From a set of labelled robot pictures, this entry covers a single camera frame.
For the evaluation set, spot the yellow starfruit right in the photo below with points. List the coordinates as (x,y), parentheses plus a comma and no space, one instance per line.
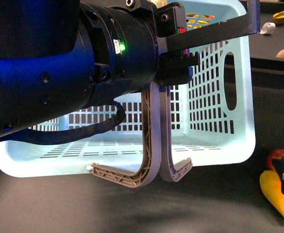
(278,18)

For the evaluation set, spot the blue black left robot arm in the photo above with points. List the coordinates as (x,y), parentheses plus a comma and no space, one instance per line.
(59,56)

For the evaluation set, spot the yellow starfruit left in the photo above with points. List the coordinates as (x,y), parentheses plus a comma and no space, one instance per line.
(195,15)

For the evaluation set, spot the light blue plastic basket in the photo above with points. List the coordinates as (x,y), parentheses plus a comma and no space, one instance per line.
(211,116)

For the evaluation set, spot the red apple on table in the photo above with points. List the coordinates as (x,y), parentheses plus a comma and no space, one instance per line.
(274,154)

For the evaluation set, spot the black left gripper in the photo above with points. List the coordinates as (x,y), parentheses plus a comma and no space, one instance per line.
(158,44)

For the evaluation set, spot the black fruit shelf tray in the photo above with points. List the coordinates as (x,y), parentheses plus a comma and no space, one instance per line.
(264,48)

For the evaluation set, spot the yellow starfruit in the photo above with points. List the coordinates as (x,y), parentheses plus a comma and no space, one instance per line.
(278,18)
(195,15)

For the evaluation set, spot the yellow mango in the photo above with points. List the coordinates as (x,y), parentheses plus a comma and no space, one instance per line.
(271,188)

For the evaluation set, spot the dark brown basket handle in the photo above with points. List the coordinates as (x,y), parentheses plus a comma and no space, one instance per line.
(168,170)

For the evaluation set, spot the brown basket handle front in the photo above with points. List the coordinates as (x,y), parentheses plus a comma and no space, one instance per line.
(151,138)

